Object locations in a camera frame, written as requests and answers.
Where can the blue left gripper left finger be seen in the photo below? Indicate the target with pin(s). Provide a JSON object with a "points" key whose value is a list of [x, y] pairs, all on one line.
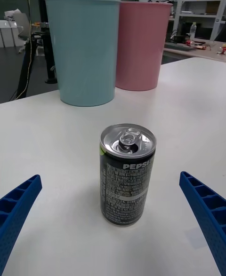
{"points": [[16, 207]]}

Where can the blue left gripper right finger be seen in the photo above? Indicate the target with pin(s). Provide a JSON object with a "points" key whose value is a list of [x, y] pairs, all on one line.
{"points": [[212, 212]]}

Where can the black drink can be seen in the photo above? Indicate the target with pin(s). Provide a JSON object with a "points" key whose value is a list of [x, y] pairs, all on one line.
{"points": [[124, 182]]}

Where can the pale desk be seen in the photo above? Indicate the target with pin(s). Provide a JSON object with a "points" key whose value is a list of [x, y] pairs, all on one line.
{"points": [[202, 53]]}

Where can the red and white can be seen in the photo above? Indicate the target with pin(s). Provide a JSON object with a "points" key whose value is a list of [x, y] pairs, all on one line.
{"points": [[221, 49]]}

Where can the pale blue plastic bin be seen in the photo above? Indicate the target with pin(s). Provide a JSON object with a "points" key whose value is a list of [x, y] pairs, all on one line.
{"points": [[84, 52]]}

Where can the black keyboard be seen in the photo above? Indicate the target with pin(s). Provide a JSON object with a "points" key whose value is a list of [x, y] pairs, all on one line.
{"points": [[179, 46]]}

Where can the pink plastic bin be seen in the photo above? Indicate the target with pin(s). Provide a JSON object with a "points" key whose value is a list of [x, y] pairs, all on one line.
{"points": [[141, 45]]}

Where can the clear plastic bottle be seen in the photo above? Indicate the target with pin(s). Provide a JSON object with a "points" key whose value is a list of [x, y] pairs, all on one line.
{"points": [[192, 31]]}

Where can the grey office chair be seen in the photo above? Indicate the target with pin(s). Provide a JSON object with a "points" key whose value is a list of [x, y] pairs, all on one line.
{"points": [[21, 25]]}

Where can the black tripod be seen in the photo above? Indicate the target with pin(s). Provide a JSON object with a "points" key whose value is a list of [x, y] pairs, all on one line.
{"points": [[42, 3]]}

